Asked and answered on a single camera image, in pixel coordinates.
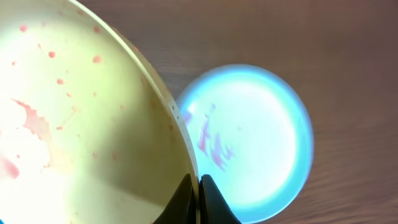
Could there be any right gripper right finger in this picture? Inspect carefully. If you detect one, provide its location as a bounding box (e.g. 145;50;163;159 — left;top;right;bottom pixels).
199;174;241;224

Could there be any yellow-green plate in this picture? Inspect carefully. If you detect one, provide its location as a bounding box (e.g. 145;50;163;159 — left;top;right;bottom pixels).
1;0;198;224

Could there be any light blue plate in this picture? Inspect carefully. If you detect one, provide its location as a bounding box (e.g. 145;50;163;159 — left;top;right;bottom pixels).
177;64;314;223

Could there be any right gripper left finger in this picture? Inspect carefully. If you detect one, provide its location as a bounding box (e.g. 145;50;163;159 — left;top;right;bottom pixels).
153;174;196;224

